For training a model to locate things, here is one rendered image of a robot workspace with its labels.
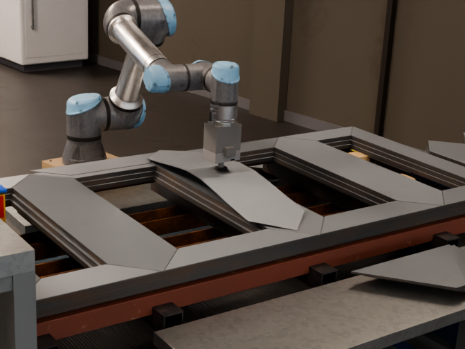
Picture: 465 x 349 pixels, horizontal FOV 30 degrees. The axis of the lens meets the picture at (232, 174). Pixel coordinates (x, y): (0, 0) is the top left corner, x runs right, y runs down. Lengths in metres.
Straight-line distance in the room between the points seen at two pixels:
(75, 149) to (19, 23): 4.92
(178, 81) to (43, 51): 5.61
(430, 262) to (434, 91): 3.53
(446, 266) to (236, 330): 0.60
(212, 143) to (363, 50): 3.71
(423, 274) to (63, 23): 6.18
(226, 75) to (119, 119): 0.74
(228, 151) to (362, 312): 0.63
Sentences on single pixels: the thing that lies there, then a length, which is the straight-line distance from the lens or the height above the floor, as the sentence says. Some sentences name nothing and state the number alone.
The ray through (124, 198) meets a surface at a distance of 2.84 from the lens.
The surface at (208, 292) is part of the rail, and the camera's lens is 2.00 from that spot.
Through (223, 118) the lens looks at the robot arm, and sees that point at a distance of 2.36.
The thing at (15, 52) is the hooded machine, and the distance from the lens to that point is 7.95.
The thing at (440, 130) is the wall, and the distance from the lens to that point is 5.72.
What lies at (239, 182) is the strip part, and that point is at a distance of 2.37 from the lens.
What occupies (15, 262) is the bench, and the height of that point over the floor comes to 1.03.
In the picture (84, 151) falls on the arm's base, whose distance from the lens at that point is 2.95.
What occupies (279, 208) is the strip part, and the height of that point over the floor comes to 0.87.
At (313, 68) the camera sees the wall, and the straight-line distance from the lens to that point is 6.32.
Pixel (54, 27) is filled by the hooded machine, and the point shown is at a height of 0.39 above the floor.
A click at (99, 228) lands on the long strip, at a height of 0.86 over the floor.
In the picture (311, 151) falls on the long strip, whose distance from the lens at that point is 2.82.
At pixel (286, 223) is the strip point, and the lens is 2.19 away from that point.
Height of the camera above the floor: 1.66
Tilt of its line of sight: 18 degrees down
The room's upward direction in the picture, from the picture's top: 3 degrees clockwise
